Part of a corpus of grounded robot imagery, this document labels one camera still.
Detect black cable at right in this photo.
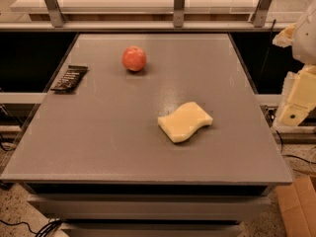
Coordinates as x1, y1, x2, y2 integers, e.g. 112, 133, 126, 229
263, 107, 316, 166

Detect yellow wavy sponge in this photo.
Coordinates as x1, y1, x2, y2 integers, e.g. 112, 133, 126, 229
157, 102, 213, 143

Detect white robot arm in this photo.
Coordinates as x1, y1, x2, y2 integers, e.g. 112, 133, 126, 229
273, 1, 316, 126

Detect black ridged snack bar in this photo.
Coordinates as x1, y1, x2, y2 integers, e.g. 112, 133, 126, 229
51, 65, 88, 93

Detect red apple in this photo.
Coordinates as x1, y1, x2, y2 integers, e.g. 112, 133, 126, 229
121, 45, 146, 72

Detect metal window frame rail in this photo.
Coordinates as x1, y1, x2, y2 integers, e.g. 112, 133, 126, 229
0, 0, 298, 32

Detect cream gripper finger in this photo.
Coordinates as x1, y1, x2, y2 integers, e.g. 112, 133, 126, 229
273, 24, 296, 47
274, 65, 316, 126

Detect grey table drawer cabinet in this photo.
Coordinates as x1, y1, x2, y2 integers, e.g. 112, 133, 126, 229
28, 194, 270, 237

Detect brown cardboard box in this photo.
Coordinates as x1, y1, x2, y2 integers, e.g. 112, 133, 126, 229
276, 176, 316, 237

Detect black floor cables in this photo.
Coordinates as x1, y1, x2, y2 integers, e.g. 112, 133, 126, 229
0, 218, 63, 237

